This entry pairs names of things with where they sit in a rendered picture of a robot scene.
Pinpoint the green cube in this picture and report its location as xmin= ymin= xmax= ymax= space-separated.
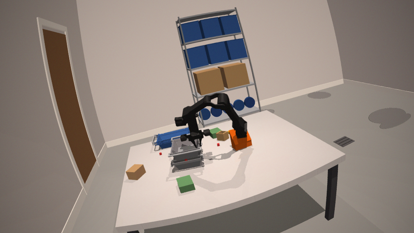
xmin=176 ymin=175 xmax=195 ymax=193
xmin=210 ymin=127 xmax=222 ymax=139

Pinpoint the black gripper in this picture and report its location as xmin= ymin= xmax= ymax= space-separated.
xmin=180 ymin=124 xmax=211 ymax=148

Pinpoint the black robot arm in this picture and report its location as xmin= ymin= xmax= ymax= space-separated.
xmin=174 ymin=93 xmax=247 ymax=140

